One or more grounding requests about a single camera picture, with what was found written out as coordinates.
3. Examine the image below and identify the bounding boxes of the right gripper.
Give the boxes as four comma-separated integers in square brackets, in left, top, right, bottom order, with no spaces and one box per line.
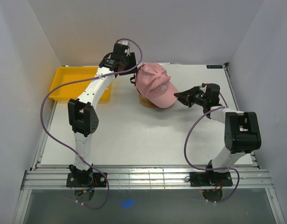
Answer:
[174,86,208,108]

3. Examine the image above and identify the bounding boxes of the pink cap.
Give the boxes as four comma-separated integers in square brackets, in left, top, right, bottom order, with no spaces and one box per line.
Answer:
[136,63,178,109]

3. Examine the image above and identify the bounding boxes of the black NY cap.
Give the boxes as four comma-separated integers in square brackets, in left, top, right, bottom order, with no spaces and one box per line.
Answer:
[130,73,137,86]

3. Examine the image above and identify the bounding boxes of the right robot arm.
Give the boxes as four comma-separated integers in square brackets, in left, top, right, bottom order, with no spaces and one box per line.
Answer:
[174,84,261,185]

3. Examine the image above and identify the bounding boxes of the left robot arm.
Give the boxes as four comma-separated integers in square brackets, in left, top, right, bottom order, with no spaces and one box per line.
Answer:
[68,41,137,187]

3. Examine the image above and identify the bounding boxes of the wooden hat stand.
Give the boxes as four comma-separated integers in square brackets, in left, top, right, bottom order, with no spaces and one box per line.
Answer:
[139,94,157,108]

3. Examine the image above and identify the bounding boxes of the yellow plastic tray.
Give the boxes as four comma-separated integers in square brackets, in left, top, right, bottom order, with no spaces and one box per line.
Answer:
[48,66,115,103]

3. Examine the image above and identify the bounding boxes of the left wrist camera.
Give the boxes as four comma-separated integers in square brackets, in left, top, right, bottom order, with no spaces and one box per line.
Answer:
[113,41,130,56]

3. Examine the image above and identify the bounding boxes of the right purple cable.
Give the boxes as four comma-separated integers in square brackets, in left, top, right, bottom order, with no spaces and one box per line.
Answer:
[184,92,240,204]

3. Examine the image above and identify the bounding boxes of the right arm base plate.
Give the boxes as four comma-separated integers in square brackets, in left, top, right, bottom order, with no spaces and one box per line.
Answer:
[189,171,233,187]

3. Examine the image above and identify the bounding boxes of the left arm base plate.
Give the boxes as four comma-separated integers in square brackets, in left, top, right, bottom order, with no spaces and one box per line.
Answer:
[66,173,107,188]

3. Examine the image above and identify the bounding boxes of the aluminium rail frame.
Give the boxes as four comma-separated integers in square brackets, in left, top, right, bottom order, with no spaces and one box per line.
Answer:
[13,76,285,224]

